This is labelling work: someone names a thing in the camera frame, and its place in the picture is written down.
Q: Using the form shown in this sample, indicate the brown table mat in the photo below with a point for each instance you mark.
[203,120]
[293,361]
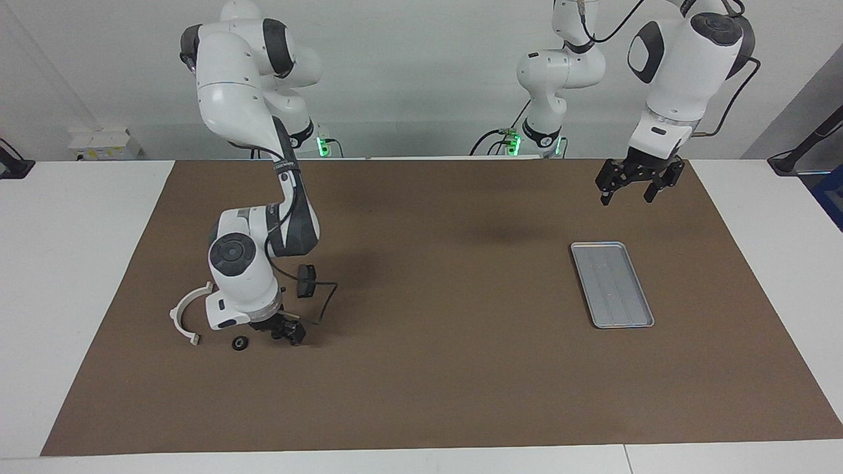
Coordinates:
[461,382]

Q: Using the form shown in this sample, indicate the silver metal tray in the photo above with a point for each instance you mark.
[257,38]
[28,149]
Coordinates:
[612,289]

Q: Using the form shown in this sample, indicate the rectangular dark brake pad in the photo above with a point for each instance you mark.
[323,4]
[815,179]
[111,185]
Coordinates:
[306,281]

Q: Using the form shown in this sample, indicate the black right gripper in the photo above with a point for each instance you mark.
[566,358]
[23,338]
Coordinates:
[270,321]

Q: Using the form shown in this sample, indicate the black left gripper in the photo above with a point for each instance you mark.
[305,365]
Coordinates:
[645,166]

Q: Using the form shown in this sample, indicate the black stand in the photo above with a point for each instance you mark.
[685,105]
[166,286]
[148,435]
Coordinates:
[13,168]
[807,141]

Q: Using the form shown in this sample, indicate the white power strip box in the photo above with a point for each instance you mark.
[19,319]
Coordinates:
[105,145]

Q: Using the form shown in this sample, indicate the white semicircular bracket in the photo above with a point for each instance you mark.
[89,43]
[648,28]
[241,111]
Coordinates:
[175,316]

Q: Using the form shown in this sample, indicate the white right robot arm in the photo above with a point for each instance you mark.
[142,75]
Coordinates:
[244,99]

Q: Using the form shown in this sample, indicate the blue crate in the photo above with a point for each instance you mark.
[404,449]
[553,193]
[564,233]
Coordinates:
[831,194]

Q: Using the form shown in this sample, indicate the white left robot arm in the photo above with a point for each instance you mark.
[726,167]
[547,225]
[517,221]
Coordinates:
[685,79]

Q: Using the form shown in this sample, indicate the small black round part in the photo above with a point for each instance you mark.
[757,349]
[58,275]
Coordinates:
[240,343]

